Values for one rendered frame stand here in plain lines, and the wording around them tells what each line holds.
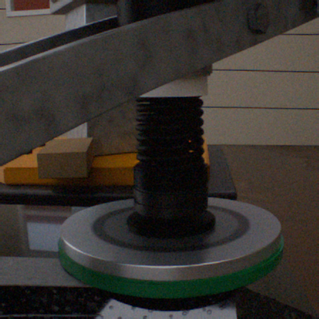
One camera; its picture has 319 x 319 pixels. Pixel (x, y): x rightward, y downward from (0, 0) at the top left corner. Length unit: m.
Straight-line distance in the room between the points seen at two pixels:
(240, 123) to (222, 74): 0.69
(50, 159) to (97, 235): 0.50
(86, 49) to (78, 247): 0.18
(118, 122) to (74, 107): 0.87
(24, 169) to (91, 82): 0.78
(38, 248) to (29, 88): 0.25
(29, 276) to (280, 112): 6.08
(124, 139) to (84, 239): 0.76
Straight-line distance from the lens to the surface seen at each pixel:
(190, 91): 0.41
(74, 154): 0.92
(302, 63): 6.45
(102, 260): 0.38
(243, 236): 0.43
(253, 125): 6.40
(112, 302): 0.39
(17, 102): 0.26
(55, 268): 0.44
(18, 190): 1.03
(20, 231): 0.55
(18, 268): 0.45
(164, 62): 0.34
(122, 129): 1.16
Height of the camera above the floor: 0.98
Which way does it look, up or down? 10 degrees down
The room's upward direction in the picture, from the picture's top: 1 degrees counter-clockwise
